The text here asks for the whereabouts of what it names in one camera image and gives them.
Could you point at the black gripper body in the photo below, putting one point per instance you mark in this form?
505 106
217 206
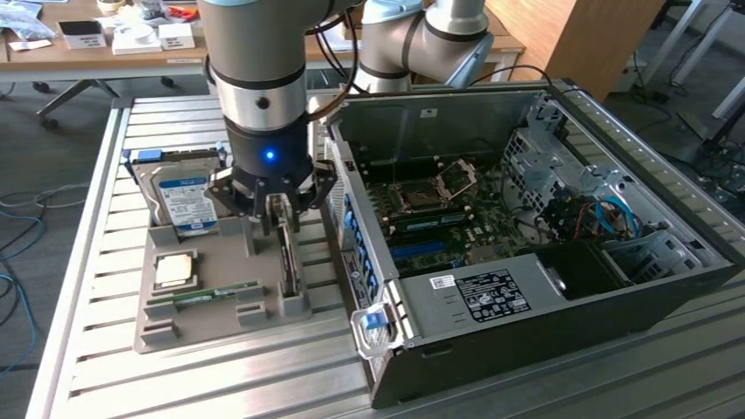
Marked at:
267 148

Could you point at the graphics card with metal bracket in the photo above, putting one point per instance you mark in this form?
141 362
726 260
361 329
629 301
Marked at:
289 266

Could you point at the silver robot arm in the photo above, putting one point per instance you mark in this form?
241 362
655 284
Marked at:
255 43

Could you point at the hard disk in blue caddy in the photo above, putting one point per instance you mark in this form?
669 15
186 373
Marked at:
186 196

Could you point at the grey parts rack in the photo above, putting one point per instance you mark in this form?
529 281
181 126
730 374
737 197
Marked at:
231 262

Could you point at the CPU socket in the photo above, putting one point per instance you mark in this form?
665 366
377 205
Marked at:
421 196

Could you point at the silver CPU chip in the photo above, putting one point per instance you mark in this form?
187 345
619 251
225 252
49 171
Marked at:
174 268

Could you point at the blue expansion slot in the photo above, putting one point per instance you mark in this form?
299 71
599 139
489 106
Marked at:
415 252

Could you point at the green RAM stick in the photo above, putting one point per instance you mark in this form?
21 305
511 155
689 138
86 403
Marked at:
203 293

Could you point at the metal socket cover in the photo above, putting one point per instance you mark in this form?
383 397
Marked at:
459 174

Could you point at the stack of white papers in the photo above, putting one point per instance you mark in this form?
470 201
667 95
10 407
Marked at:
337 41

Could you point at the wooden desk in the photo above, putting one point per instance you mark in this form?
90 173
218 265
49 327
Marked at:
145 61

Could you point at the silver power supply unit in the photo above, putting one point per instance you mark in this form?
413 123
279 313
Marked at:
418 301

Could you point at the green motherboard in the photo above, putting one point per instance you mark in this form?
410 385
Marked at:
491 235

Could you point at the blue case latch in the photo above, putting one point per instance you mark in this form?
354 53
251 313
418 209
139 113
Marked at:
371 320

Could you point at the silver chipset heatsink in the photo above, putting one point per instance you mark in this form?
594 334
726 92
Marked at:
487 255

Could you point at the white box with round cup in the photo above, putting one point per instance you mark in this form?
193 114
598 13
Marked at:
135 43

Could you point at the red plastic object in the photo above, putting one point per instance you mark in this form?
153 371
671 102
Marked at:
182 13

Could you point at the silver perforated disk bay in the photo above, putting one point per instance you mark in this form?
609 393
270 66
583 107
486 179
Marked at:
558 172

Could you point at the white box with black insert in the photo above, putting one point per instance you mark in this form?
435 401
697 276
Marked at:
81 28

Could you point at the white card with red print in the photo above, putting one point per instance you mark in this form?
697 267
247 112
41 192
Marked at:
29 45

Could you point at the black plastic fan shroud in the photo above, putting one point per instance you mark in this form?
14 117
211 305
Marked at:
581 270

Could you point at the clear plastic bag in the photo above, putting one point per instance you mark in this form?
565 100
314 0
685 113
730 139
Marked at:
22 22

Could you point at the black open PC case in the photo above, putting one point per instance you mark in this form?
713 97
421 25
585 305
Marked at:
523 362

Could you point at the wooden cabinet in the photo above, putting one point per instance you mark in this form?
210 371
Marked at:
617 57

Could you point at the black floor stand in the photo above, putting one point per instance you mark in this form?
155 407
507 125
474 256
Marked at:
698 126

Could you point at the silver hinged disk bracket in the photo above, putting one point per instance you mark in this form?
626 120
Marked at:
657 257

